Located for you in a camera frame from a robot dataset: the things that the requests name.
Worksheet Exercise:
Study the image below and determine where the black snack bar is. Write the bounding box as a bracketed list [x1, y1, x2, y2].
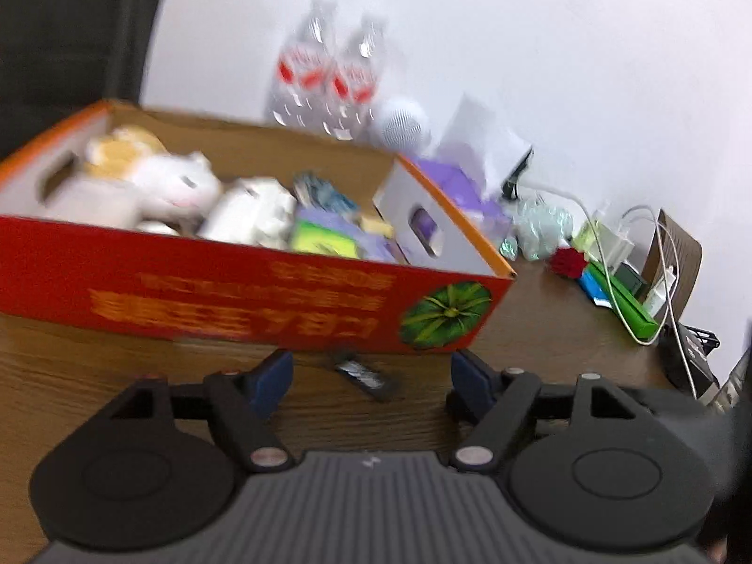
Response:
[334, 357, 398, 402]

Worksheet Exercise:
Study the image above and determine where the green snack packet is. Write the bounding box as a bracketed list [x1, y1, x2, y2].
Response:
[290, 220, 360, 259]

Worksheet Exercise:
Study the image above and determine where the red cardboard box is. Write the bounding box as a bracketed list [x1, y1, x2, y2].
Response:
[1, 101, 516, 353]

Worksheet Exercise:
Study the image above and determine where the blue white tube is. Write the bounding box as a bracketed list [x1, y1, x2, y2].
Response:
[579, 270, 612, 309]

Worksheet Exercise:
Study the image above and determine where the red rose ornament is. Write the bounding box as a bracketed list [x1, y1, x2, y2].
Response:
[548, 247, 588, 280]

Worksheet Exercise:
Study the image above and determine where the iridescent plastic wrap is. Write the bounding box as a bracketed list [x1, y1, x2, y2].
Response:
[498, 197, 573, 262]

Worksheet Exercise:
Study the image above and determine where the small green bottle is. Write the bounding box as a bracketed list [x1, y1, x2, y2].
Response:
[571, 201, 609, 255]

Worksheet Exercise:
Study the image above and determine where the white folded device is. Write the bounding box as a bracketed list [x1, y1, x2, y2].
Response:
[196, 177, 297, 250]

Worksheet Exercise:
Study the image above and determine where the white charger adapter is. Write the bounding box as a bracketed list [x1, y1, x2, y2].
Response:
[593, 221, 635, 273]

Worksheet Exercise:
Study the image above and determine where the purple cloth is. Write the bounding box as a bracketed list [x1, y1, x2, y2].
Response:
[296, 208, 404, 264]

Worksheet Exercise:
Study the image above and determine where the black cylinder object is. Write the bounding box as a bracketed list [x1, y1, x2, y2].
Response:
[501, 147, 534, 201]

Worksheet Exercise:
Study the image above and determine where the yellow sponge block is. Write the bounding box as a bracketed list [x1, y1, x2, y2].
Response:
[358, 215, 394, 239]

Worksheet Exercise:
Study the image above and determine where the white plush hamster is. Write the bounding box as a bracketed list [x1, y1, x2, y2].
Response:
[38, 153, 223, 229]

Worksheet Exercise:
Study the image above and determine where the starry night tissue pack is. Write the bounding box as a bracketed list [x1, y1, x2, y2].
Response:
[293, 172, 360, 219]

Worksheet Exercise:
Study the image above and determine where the brown cardboard stand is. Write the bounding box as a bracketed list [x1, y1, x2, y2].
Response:
[641, 210, 702, 318]

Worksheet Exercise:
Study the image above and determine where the purple tissue pack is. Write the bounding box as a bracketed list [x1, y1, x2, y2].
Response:
[413, 95, 533, 247]

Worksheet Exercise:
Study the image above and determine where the yellow plush hamster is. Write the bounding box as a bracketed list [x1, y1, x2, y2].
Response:
[82, 125, 167, 180]

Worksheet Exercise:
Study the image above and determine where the white round speaker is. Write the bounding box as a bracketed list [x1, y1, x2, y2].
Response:
[369, 95, 431, 154]

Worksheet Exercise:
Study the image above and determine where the left water bottle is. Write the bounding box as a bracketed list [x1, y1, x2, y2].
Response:
[265, 0, 337, 131]

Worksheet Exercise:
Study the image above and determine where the water bottle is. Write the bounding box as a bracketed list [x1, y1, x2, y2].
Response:
[265, 0, 337, 131]
[322, 14, 387, 141]

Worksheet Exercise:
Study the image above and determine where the right water bottle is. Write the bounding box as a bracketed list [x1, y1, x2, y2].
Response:
[322, 14, 387, 141]

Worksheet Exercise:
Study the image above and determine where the black paper bag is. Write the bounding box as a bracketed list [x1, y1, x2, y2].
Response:
[0, 0, 159, 158]

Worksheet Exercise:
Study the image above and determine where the white charging cable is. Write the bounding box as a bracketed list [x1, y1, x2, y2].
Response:
[518, 180, 701, 400]

